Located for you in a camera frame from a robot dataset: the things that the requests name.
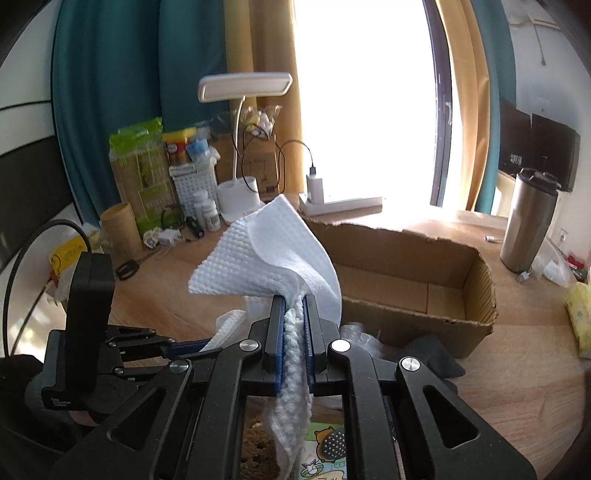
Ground white textured cloth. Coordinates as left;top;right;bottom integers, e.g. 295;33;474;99
188;196;342;479

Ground black knit glove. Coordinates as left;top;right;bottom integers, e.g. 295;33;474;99
404;334;466;379

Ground bubble wrap bundle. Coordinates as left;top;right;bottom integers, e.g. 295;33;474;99
339;322;383;358

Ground brown sponge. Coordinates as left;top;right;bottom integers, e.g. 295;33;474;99
238;415;280;480

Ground green cartoon tissue packet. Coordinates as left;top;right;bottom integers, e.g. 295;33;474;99
295;422;348;480

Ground black scissors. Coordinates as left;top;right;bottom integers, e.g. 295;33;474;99
114;250;158;281

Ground white pill bottle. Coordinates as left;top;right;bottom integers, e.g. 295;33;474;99
201;199;221;232

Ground cardboard paper cup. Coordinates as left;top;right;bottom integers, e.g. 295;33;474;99
100;203;143;267

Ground brown cardboard box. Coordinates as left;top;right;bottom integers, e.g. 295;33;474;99
308;221;498;358

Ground white desk lamp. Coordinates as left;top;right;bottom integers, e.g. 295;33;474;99
197;72;293;224

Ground white perforated basket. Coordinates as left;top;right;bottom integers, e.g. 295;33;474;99
168;161;218;217

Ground green snack bag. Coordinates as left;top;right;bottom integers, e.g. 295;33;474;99
109;117;176;235

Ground white power strip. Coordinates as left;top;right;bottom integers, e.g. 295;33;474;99
298;194;383;217

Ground brown cardboard carton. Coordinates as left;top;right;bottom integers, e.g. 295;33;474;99
209;133;280;199

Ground white usb charger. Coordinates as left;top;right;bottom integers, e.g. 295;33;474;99
307;165;325;204

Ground yellow tissue pack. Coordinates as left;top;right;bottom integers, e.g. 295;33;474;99
565;283;591;360

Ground clear plastic bag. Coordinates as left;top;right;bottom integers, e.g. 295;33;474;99
531;237;576;289

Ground steel travel mug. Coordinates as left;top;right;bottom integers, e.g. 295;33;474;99
500;168;561;274

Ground teal curtain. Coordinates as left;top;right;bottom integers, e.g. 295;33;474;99
51;1;229;224

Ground black monitor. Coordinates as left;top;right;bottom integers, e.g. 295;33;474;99
499;100;580;193

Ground yellow curtain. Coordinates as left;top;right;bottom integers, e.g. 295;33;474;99
223;1;304;194

